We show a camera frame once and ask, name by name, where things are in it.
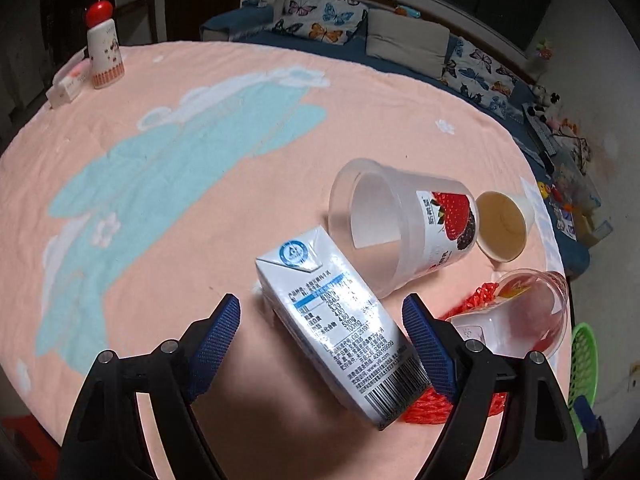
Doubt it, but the small white box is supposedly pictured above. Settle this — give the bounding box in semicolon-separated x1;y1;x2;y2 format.
47;62;93;109

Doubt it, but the pink printed blanket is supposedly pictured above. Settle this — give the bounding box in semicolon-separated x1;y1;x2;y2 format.
0;40;573;480

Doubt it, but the clear storage box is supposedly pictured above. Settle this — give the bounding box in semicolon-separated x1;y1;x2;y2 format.
555;160;601;211

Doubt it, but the green plastic basket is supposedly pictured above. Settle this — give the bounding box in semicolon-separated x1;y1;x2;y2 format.
570;322;600;441

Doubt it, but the clear red print plastic cup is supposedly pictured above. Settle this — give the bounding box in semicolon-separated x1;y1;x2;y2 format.
442;269;570;361

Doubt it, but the white paper cup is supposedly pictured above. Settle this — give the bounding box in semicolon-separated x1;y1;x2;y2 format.
475;190;536;263

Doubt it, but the red plastic net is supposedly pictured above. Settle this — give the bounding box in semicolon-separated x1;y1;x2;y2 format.
400;282;508;426

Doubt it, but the strawberry print yogurt cup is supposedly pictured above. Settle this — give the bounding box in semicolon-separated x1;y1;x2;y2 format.
328;158;482;300

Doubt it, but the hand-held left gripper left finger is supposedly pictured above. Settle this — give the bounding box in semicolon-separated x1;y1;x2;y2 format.
59;294;242;480

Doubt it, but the white blue milk carton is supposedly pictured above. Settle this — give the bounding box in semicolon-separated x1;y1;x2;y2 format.
255;226;433;432

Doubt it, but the grey pillow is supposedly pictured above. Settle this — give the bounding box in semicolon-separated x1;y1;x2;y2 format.
366;8;451;80

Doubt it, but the cardboard box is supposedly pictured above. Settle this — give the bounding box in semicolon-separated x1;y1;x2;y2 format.
580;217;613;246

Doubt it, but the blue sofa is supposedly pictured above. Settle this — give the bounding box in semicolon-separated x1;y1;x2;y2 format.
200;0;591;281

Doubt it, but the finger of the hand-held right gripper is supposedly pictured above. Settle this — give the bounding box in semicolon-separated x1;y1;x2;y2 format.
574;395;607;433

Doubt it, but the butterfly print pillow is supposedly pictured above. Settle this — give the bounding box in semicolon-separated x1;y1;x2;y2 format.
272;0;370;46
440;35;523;113

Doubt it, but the dark window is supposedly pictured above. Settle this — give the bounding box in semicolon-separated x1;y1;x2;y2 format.
345;0;563;53

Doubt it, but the black white plush toy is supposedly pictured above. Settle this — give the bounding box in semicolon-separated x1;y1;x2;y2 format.
530;85;562;111

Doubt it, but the red cap white bottle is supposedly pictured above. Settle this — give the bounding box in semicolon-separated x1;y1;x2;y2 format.
86;0;125;90

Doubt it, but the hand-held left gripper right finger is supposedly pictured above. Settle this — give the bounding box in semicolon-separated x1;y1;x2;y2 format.
401;294;586;480

